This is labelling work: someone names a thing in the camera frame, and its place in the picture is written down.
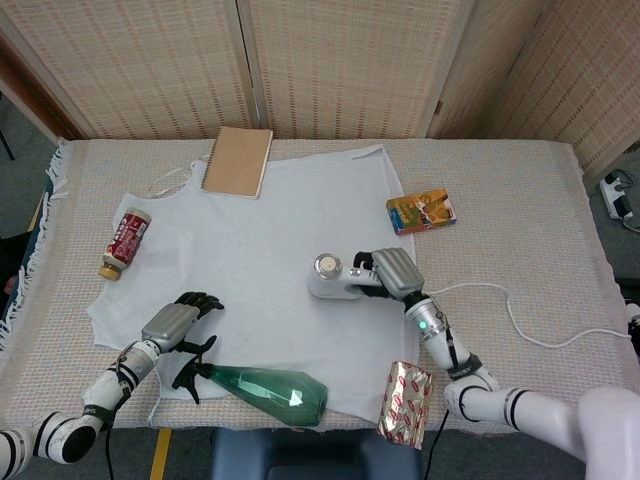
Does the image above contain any white iron power cable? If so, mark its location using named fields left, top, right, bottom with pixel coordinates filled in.
left=424, top=283, right=632, bottom=347

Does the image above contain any gold Lipton foil package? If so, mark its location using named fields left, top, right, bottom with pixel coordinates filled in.
left=375, top=359, right=437, bottom=449

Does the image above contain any brown spiral notebook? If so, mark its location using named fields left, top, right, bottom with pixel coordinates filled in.
left=200, top=126, right=274, bottom=201

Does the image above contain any brown wooden door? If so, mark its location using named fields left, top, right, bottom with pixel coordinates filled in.
left=0, top=34, right=81, bottom=142

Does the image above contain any green plastic spray bottle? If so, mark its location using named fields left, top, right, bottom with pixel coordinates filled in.
left=171, top=335, right=329, bottom=429

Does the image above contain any white handheld steam iron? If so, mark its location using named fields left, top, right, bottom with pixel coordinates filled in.
left=306, top=253, right=386, bottom=302

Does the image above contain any beige woven table cover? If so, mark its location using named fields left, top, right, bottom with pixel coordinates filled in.
left=0, top=137, right=636, bottom=432

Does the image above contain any white sleeveless garment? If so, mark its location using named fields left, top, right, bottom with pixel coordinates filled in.
left=87, top=144, right=421, bottom=426

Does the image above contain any white power strip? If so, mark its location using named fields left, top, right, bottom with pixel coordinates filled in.
left=599, top=169, right=635, bottom=220

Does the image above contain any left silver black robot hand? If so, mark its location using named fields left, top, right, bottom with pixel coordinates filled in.
left=141, top=292, right=225, bottom=361

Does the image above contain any woven folding screen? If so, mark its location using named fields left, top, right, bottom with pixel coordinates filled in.
left=0, top=0, right=640, bottom=187

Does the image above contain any yellow blue cardboard box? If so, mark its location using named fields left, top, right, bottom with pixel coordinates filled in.
left=385, top=187, right=458, bottom=234

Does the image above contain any blue padded robot base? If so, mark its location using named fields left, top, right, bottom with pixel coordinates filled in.
left=209, top=427, right=424, bottom=480

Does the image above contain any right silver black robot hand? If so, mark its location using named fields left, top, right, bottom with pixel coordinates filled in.
left=352, top=248, right=427, bottom=302

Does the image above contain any red label sauce bottle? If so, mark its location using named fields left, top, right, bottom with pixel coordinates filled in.
left=98, top=209, right=152, bottom=282

